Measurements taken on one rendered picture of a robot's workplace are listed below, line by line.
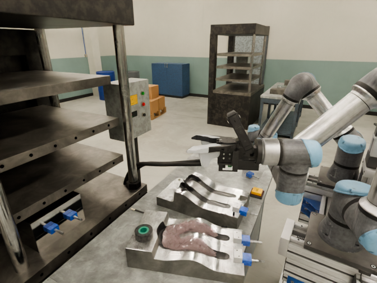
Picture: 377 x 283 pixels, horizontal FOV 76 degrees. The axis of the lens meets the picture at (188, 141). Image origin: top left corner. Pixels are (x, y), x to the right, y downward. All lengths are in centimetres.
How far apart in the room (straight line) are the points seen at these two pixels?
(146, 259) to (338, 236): 75
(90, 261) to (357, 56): 720
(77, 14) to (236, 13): 692
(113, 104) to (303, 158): 132
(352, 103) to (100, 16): 109
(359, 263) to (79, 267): 109
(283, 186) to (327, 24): 693
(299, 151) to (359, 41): 693
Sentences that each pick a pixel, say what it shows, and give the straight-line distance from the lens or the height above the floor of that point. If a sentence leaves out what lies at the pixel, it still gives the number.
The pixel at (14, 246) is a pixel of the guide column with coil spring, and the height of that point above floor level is 93.
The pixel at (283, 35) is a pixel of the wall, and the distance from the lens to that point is 759.
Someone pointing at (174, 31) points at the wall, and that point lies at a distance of 878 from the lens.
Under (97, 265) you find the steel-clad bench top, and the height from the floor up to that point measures 80.
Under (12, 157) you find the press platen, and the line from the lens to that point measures 121.
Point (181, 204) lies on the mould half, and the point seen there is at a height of 87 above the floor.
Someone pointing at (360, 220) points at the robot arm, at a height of 123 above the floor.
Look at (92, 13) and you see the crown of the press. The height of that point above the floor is 184.
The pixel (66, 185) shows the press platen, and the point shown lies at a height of 104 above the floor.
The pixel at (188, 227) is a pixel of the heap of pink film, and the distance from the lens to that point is 121.
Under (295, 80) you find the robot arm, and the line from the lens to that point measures 142.
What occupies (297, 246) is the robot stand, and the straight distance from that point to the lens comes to 111.
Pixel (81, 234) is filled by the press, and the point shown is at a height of 79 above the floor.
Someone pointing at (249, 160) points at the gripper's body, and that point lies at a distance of 68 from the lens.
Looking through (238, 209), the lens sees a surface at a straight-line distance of 133.
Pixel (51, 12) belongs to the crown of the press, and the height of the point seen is 182.
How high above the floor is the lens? 171
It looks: 22 degrees down
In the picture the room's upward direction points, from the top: straight up
